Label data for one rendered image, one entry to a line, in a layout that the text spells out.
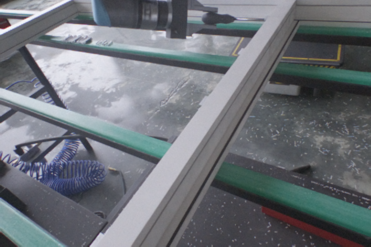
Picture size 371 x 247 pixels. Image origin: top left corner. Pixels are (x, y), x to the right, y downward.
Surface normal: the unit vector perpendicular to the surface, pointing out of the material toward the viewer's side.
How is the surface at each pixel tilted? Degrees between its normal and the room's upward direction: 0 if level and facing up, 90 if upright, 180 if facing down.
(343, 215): 0
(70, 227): 0
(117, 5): 67
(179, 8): 74
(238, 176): 0
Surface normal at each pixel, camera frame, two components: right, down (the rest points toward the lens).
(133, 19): 0.29, 0.74
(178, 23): 0.37, 0.30
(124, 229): -0.18, -0.74
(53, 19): 0.85, 0.21
